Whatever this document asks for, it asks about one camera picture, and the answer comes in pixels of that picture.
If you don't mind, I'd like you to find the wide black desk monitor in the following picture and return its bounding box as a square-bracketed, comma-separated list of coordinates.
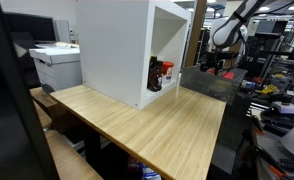
[3, 12, 58, 45]

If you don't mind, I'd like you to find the brown bear-shaped bottle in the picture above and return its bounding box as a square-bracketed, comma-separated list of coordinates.
[146, 56, 164, 93]

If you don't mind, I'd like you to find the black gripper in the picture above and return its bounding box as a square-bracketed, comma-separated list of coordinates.
[205, 49, 227, 71]

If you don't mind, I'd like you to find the yellow hand tool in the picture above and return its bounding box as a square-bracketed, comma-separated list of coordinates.
[256, 84, 279, 96]

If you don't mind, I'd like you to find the white cardboard file box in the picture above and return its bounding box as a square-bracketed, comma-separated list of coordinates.
[29, 46, 84, 95]

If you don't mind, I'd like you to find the white cube shelf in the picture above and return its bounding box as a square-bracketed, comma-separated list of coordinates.
[75, 0, 192, 111]

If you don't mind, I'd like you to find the grey translucent bin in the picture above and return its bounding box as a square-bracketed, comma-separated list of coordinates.
[180, 66, 248, 103]

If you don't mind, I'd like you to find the black monitor edge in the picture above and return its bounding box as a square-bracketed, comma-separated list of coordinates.
[0, 0, 60, 180]

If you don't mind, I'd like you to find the whipped frosting tub red lid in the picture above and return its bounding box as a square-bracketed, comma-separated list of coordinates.
[161, 60, 175, 84]

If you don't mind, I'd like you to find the wooden pillar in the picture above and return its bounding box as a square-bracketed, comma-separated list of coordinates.
[184, 0, 208, 68]

